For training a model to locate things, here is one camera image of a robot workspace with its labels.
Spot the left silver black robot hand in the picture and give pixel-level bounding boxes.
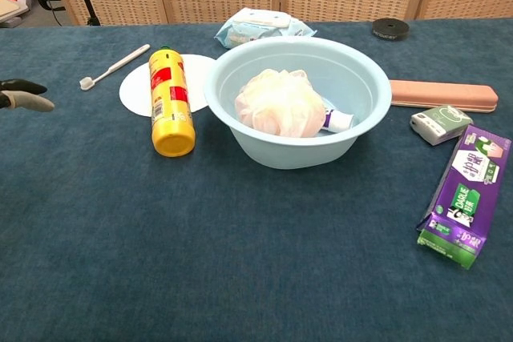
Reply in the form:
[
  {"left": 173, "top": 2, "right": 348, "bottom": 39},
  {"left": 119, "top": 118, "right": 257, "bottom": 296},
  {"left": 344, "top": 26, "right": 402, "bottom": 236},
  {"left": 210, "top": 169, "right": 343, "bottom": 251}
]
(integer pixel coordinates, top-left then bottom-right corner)
[{"left": 0, "top": 78, "right": 55, "bottom": 113}]

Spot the yellow bottle red label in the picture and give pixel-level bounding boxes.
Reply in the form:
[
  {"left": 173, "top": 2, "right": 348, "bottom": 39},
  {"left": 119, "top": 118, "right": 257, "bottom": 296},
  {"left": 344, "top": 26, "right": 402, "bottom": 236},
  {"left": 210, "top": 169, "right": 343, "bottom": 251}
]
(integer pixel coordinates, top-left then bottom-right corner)
[{"left": 148, "top": 46, "right": 196, "bottom": 157}]

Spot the pink bath sponge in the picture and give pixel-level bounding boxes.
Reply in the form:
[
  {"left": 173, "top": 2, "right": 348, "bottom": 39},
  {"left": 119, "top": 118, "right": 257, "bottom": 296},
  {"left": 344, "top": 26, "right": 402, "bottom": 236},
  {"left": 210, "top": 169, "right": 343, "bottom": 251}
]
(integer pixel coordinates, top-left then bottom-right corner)
[{"left": 234, "top": 68, "right": 327, "bottom": 138}]

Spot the purple white tube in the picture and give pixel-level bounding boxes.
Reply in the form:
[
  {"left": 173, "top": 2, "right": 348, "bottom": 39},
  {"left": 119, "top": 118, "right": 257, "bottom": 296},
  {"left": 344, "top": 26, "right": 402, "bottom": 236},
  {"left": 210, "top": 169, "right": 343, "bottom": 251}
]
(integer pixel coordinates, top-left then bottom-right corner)
[{"left": 320, "top": 105, "right": 354, "bottom": 131}]

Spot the light blue plastic basin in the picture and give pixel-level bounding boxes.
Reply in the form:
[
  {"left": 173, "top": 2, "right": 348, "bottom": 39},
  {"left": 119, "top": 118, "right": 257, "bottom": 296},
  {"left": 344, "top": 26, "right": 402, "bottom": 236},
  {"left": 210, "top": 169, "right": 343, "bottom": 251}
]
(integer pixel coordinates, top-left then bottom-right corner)
[{"left": 203, "top": 35, "right": 393, "bottom": 170}]

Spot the purple green toothpaste box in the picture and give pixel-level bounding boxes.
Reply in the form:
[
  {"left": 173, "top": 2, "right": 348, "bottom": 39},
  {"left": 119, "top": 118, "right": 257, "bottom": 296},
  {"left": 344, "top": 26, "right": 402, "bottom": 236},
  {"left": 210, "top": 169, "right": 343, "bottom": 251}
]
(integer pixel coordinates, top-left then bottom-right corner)
[{"left": 416, "top": 124, "right": 513, "bottom": 270}]

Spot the beige flat board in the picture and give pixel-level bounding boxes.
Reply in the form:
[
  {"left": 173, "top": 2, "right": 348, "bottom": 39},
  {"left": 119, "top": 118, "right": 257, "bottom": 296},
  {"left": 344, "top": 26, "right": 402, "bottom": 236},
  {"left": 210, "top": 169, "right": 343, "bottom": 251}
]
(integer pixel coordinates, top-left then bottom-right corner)
[{"left": 0, "top": 0, "right": 28, "bottom": 23}]

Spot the white toothbrush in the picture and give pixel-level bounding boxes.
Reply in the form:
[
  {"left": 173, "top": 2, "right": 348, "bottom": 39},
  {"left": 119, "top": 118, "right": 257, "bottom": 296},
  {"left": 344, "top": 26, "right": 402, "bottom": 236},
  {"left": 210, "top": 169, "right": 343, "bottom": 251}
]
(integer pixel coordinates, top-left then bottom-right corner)
[{"left": 79, "top": 43, "right": 151, "bottom": 91}]

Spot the white round paper plate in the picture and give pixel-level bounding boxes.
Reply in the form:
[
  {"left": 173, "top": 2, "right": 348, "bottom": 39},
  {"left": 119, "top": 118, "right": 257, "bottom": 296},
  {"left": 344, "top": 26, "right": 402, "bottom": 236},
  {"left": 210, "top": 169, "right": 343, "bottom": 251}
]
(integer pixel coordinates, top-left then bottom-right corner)
[{"left": 119, "top": 54, "right": 217, "bottom": 118}]

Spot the dark blue table cloth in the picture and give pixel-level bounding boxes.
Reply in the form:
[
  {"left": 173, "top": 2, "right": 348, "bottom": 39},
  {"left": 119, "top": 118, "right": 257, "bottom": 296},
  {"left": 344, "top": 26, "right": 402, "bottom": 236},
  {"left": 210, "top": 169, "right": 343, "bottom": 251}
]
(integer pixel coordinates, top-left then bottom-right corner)
[{"left": 0, "top": 17, "right": 513, "bottom": 342}]

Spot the blue wet wipes pack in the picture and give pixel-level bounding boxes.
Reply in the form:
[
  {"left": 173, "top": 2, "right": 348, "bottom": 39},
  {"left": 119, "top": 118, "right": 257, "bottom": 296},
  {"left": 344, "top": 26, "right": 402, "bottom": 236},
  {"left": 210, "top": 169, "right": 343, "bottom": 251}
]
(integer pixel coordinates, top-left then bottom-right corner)
[{"left": 213, "top": 8, "right": 317, "bottom": 50}]

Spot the black round disc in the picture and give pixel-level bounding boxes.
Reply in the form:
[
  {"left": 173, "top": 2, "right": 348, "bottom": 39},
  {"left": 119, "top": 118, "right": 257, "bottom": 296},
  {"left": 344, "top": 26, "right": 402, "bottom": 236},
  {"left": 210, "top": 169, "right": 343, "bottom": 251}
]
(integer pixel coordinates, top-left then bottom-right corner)
[{"left": 371, "top": 18, "right": 410, "bottom": 42}]

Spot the pink toothbrush case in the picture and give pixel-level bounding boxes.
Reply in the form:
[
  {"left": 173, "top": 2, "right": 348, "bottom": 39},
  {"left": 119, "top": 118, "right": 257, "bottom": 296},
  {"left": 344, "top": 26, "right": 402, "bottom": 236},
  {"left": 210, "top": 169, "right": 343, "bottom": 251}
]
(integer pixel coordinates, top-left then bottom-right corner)
[{"left": 389, "top": 79, "right": 499, "bottom": 113}]

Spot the green pocket tissue pack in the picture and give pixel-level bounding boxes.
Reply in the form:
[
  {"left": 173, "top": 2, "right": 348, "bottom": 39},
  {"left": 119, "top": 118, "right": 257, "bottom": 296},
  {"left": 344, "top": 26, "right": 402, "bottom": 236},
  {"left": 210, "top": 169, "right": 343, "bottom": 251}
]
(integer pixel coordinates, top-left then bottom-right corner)
[{"left": 410, "top": 104, "right": 475, "bottom": 146}]

